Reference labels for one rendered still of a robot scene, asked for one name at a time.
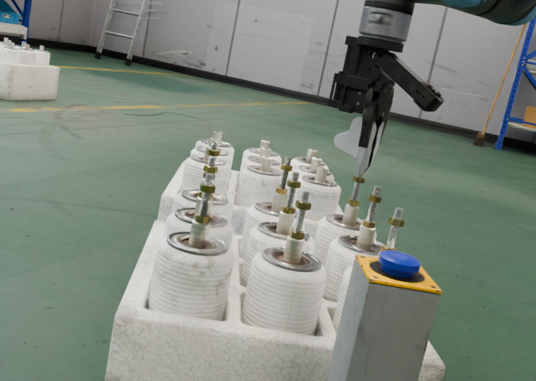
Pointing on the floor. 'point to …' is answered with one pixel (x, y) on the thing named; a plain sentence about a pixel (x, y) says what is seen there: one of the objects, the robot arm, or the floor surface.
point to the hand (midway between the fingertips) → (364, 168)
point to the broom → (497, 94)
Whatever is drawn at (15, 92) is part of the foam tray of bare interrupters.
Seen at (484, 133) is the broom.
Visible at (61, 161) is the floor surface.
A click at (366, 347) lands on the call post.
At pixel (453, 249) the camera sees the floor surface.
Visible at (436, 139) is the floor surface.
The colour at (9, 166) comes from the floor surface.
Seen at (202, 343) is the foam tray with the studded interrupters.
